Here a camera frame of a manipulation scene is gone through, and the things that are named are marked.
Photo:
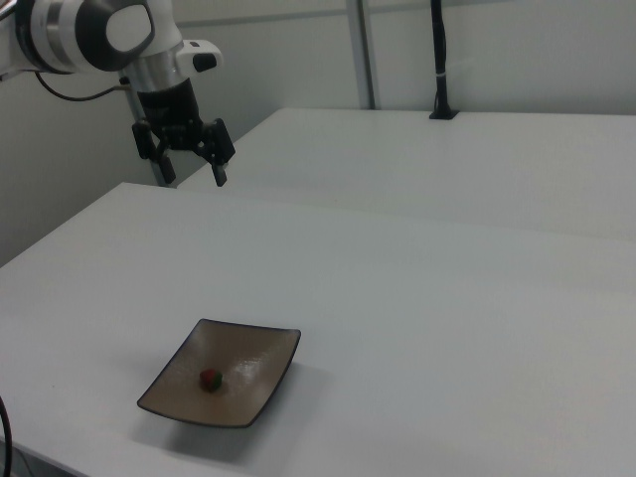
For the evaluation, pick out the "red strawberry with green top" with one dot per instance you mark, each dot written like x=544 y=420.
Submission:
x=210 y=380

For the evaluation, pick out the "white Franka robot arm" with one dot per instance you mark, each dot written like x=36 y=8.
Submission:
x=74 y=30

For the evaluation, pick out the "square brown ceramic plate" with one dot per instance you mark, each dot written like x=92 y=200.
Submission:
x=248 y=358

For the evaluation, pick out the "upright grey metal partition post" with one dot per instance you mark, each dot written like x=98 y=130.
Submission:
x=362 y=49

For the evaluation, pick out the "black pole on square base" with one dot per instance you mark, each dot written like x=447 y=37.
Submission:
x=440 y=49

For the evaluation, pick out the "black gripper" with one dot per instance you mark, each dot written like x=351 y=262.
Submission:
x=171 y=109

